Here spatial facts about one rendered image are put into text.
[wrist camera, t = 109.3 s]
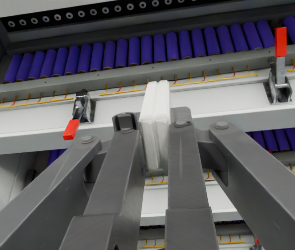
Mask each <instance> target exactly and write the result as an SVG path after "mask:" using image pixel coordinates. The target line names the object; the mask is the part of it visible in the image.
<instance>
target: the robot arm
mask: <svg viewBox="0 0 295 250"><path fill-rule="evenodd" d="M112 121H113V126H114V131H115V132H114V135H113V137H112V139H110V140H107V141H103V142H101V140H100V137H99V136H97V135H87V136H84V137H82V138H80V139H78V140H77V141H75V142H74V143H73V144H72V145H71V146H70V147H69V148H68V149H67V150H66V151H65V152H63V153H62V154H61V155H60V156H59V157H58V158H57V159H56V160H55V161H54V162H52V163H51V164H50V165H49V166H48V167H47V168H46V169H45V170H44V171H43V172H42V173H41V174H40V175H39V176H38V177H37V178H35V179H34V180H33V181H32V182H31V183H30V184H29V185H28V186H27V187H26V188H25V189H23V190H22V191H21V192H20V193H19V194H18V195H17V196H16V197H15V198H14V199H13V200H12V201H10V202H9V203H8V204H7V205H6V206H5V207H4V208H3V209H2V210H1V211H0V250H137V244H138V236H139V227H140V219H141V211H142V202H143V194H144V186H145V178H146V169H147V170H148V171H149V172H150V171H158V170H159V169H163V170H168V208H167V209H166V212H165V248H162V249H159V250H219V245H218V240H217V234H216V229H215V224H214V219H213V214H212V209H211V206H209V202H208V196H207V191H206V186H205V181H204V175H203V170H202V169H211V173H212V176H213V177H214V179H215V180H216V181H217V183H218V184H219V186H220V187H221V189H222V190H223V191H224V193H225V194H226V196H227V197H228V198H229V200H230V201H231V203H232V204H233V206H234V207H235V208H236V210H237V211H238V213H239V214H240V215H241V217H242V218H243V220H244V221H245V223H246V224H247V225H248V227H249V228H250V230H251V231H252V232H253V234H254V235H255V237H256V238H257V240H258V241H259V242H260V243H261V245H262V246H263V248H264V249H265V250H295V174H294V173H293V172H292V171H291V170H290V169H288V168H287V167H286V166H285V165H284V164H282V163H281V162H280V161H279V160H278V159H276V158H275V157H274V156H273V155H272V154H270V153H269V152H268V151H267V150H266V149H264V148H263V147H262V146H261V145H260V144H258V143H257V142H256V141H255V140H254V139H252V138H251V137H250V136H249V135H248V134H246V133H245V132H244V131H243V130H242V129H240V128H239V127H238V126H237V125H236V124H234V123H232V122H228V121H219V122H215V123H212V124H210V125H209V127H208V129H209V130H201V129H197V128H195V127H194V123H193V121H192V116H191V110H190V108H189V107H187V106H184V107H175V108H172V102H171V94H170V85H169V81H167V80H161V81H160V82H158V83H157V82H156V81H153V82H149V84H147V88H146V92H145V96H144V101H143V105H142V109H141V112H136V113H134V112H123V113H119V114H116V115H114V116H113V117H112ZM145 164H146V169H145Z"/></svg>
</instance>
